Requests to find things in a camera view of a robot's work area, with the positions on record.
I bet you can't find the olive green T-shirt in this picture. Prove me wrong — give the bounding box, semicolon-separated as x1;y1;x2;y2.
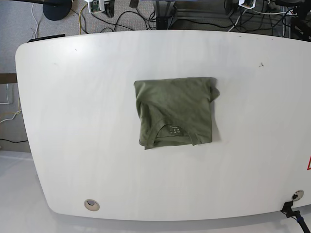
134;77;220;150

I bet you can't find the black round stand base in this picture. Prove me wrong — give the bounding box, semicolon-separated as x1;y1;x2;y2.
43;0;72;21

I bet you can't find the left table grommet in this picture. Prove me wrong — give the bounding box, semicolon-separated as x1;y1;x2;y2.
84;199;100;212

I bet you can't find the table grommet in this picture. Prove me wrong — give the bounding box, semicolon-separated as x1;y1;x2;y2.
84;199;100;212
292;190;304;201

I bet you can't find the right table grommet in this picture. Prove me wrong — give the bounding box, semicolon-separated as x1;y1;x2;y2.
292;190;304;201

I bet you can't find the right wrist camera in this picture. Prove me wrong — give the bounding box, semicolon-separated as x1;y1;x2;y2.
85;0;105;14

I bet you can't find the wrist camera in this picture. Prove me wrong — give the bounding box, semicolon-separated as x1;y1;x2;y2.
85;0;105;14
239;0;256;10

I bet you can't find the yellow cable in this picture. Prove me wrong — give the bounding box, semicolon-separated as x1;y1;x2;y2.
78;2;88;35

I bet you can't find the white cable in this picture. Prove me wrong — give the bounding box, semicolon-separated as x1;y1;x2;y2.
30;2;41;39

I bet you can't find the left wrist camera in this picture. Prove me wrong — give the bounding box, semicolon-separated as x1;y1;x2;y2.
239;0;256;10

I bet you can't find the black clamp with cable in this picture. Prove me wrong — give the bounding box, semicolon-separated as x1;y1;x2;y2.
281;201;310;233

